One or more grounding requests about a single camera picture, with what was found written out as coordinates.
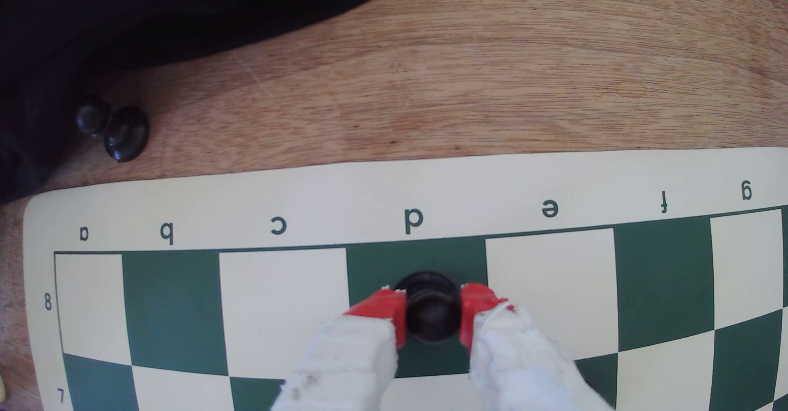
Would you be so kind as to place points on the cream chess piece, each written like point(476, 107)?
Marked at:
point(2, 387)

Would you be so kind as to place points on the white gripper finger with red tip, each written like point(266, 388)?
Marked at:
point(523, 362)
point(351, 362)

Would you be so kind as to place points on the black chess pawn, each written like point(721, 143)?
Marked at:
point(433, 312)
point(123, 131)

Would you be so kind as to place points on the black cloth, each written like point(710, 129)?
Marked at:
point(123, 23)

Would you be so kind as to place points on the green and cream chess mat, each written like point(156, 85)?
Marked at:
point(554, 275)

